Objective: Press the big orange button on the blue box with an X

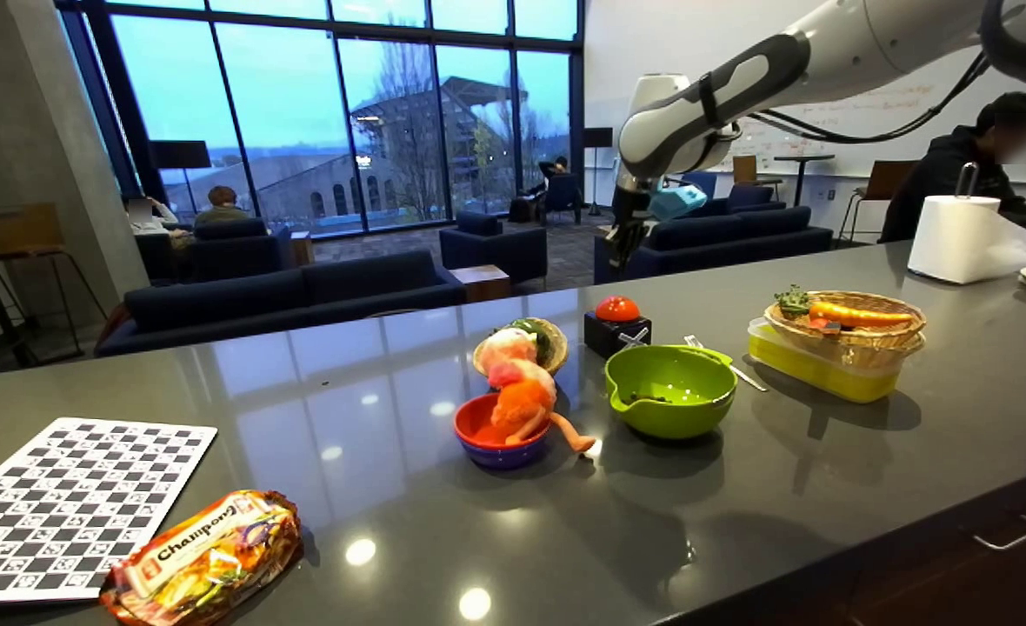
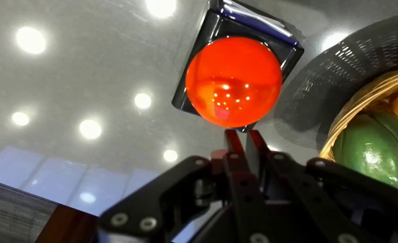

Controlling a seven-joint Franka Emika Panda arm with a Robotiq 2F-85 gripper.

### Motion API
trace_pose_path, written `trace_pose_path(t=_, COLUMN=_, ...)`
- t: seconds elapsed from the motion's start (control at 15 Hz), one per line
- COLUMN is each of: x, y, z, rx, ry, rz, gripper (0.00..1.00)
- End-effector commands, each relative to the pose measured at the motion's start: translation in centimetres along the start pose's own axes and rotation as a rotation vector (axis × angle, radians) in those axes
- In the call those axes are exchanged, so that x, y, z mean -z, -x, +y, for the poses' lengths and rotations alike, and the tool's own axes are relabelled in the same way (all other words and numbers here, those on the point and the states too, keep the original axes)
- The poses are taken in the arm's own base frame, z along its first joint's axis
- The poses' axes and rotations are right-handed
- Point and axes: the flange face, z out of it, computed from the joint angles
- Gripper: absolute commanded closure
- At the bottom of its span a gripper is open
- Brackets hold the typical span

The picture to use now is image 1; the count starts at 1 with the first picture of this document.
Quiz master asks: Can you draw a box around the green plastic bowl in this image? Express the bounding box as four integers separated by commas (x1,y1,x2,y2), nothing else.
597,342,741,444

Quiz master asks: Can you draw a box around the round high table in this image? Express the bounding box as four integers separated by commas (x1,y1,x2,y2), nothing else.
771,151,837,211

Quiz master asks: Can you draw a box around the dark armchair with seated people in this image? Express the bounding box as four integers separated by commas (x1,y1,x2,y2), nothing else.
123,183,297,289

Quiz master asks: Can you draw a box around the pink flamingo toy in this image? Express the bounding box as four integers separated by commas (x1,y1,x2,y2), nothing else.
479,325,597,459

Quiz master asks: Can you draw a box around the small coffee table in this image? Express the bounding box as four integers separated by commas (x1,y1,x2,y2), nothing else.
448,261,516,304

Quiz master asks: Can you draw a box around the wooden high stool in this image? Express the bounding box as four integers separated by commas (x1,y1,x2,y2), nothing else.
0,204,106,351

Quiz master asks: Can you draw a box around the orange snack bag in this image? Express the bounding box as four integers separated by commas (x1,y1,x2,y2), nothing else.
97,486,307,626

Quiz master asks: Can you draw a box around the wooden bar chair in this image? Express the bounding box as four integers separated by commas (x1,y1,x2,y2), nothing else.
837,157,926,244

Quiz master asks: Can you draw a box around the yellow plastic container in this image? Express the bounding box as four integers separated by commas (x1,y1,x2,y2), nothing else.
744,313,926,407

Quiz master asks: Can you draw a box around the person in black jacket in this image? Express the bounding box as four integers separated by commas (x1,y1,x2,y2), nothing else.
876,91,1026,244

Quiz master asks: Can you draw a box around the checkered calibration board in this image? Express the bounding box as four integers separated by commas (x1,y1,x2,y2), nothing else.
0,413,224,608

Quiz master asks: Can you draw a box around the metal drawer handle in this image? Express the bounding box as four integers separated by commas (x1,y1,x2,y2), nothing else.
971,515,1026,553

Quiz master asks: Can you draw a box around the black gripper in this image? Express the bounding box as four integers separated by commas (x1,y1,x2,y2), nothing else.
607,172,658,240

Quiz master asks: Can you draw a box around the green toy pepper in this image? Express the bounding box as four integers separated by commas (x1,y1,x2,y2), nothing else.
516,316,555,351

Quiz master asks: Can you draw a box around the dark wood table cabinet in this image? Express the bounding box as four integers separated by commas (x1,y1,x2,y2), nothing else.
672,463,1026,626

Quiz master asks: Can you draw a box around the silver fork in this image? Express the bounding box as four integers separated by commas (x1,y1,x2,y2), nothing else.
681,335,770,398

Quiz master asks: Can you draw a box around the blue wrist camera box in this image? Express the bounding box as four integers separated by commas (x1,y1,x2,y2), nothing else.
648,182,712,223

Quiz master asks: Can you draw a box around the white paper towel roll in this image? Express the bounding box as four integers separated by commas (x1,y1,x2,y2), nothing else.
903,191,1026,289

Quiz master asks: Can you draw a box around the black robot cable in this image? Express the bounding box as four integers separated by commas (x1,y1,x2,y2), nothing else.
750,48,996,151

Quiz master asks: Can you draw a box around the red bowl with blue rim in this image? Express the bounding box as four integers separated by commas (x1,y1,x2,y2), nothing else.
452,390,560,474

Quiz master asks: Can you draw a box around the large wicker basket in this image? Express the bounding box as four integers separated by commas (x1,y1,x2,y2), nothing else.
761,287,930,360

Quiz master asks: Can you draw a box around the toy food in large basket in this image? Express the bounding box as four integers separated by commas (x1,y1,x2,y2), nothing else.
771,287,921,336

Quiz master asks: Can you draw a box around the dark blue sofa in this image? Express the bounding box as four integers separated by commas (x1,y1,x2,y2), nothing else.
590,204,837,287

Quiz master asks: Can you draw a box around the small wicker basket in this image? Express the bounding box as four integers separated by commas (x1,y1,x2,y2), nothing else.
466,313,575,376

